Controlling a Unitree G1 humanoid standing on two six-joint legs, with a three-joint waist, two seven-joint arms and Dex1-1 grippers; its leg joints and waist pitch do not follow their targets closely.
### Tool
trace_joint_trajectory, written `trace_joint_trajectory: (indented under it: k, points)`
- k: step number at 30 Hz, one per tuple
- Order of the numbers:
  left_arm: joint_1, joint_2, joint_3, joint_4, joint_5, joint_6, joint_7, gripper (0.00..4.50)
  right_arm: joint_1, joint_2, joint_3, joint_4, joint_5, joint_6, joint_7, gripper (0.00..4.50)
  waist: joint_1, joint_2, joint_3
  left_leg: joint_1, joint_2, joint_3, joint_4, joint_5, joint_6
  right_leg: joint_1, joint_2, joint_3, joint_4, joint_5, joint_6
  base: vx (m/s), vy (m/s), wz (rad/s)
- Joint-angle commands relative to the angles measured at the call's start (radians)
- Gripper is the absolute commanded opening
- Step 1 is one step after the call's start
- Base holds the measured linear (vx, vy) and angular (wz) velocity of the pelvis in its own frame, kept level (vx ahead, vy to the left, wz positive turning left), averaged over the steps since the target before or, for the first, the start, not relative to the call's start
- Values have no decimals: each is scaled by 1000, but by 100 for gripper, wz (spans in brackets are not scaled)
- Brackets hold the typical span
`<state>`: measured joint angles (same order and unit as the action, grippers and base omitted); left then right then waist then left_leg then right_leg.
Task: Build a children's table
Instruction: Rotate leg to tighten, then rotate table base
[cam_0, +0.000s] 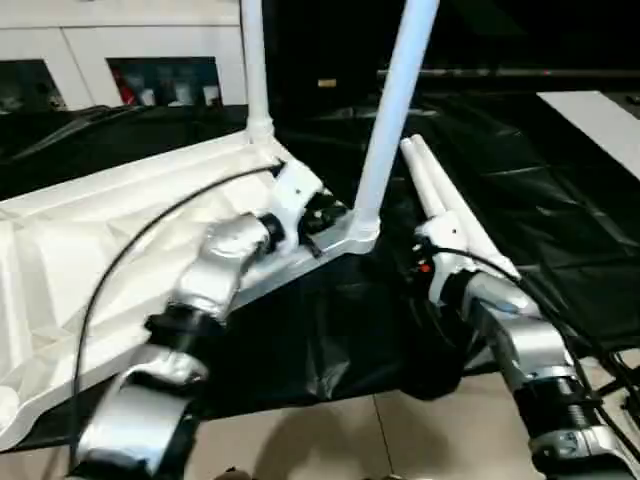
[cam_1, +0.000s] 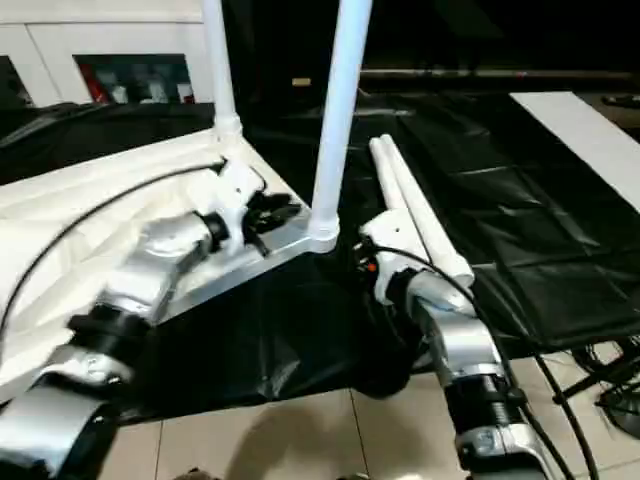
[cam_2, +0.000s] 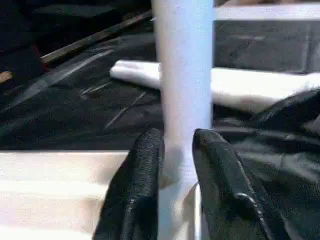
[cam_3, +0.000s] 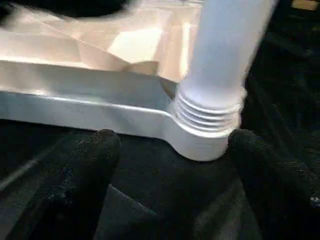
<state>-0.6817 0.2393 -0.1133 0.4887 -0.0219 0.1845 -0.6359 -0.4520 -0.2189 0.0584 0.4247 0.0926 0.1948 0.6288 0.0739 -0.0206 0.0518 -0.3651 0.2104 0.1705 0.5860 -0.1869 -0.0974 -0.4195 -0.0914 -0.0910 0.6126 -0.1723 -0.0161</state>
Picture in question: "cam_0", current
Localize white plastic table leg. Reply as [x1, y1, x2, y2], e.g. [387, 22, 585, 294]
[239, 0, 275, 147]
[408, 135, 522, 280]
[351, 0, 441, 242]
[399, 138, 454, 222]

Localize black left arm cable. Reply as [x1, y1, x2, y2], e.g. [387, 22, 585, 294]
[69, 159, 285, 454]

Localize black case with yellow label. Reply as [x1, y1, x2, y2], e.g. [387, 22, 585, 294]
[247, 0, 401, 114]

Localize silver metal bar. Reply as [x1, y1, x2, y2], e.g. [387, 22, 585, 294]
[377, 68, 640, 82]

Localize white plastic table top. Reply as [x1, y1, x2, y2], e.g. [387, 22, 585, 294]
[0, 129, 382, 437]

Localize black mat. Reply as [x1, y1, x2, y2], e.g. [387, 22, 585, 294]
[0, 89, 640, 441]

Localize white flat board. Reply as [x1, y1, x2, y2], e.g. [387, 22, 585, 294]
[536, 90, 640, 180]

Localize white cabinet with windows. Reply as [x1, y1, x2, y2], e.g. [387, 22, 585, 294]
[0, 0, 250, 110]

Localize red fire extinguisher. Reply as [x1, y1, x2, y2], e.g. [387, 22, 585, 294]
[118, 72, 139, 106]

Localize black floor cables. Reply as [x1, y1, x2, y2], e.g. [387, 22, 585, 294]
[597, 349, 640, 416]

